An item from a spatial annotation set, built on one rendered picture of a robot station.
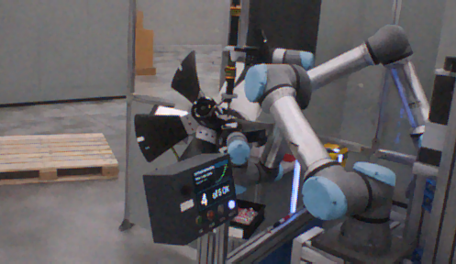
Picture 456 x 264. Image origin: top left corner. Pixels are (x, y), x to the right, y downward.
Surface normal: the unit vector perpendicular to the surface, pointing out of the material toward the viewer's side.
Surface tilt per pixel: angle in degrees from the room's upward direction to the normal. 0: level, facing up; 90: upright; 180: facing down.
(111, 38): 90
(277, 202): 90
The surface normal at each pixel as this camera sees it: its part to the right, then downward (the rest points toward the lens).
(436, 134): -0.65, 0.15
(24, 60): 0.60, 0.26
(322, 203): -0.80, 0.18
